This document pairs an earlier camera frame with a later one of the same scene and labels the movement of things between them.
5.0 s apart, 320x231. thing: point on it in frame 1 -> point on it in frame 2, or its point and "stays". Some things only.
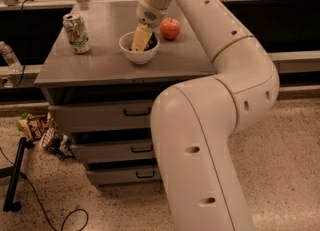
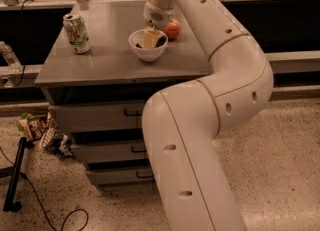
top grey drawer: [103, 116] stays
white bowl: [126, 42] -> [146, 54]
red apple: [170, 28] stays
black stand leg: [14, 172] stays
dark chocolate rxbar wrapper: [152, 42] -> [160, 41]
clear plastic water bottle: [10, 57] stays
